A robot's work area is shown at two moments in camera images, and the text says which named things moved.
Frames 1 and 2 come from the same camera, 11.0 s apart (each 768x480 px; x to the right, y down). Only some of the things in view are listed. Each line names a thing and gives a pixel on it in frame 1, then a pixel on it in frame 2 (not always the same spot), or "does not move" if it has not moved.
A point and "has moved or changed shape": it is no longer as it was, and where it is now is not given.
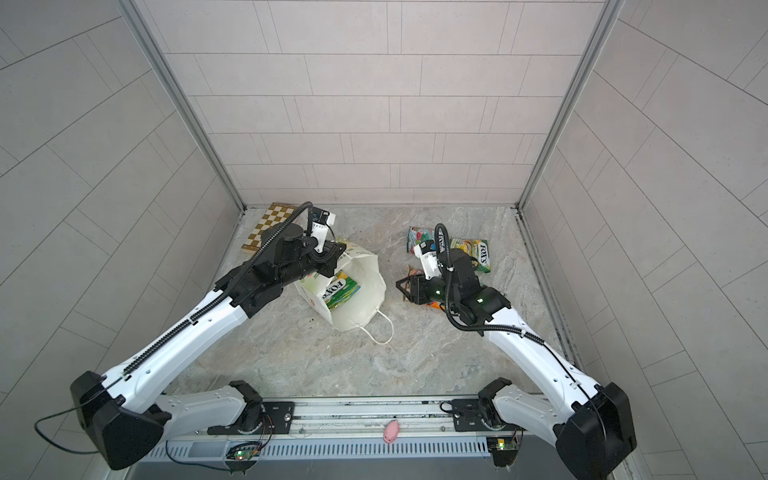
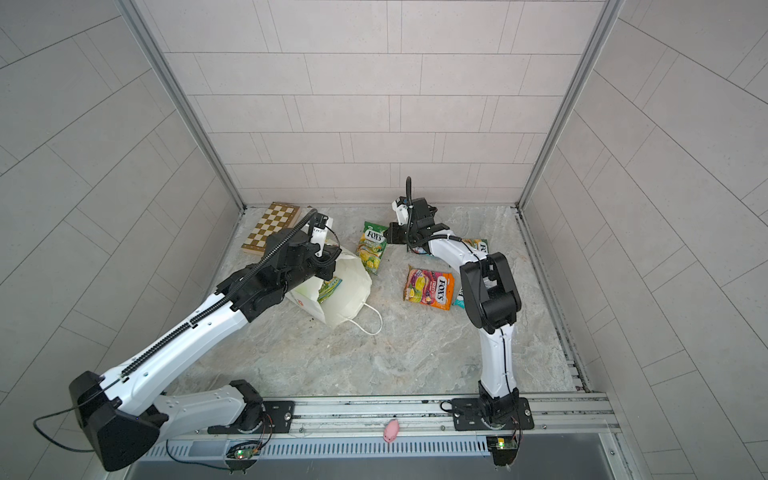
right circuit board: [504, 450] does not move
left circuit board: [242, 457] does not move
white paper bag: [354, 297] has moved or changed shape
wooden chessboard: [276, 214] does not move
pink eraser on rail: [391, 431] does not move
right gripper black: [416, 285] -> [396, 238]
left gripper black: [330, 256] does not move
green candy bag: [340, 291] -> [372, 245]
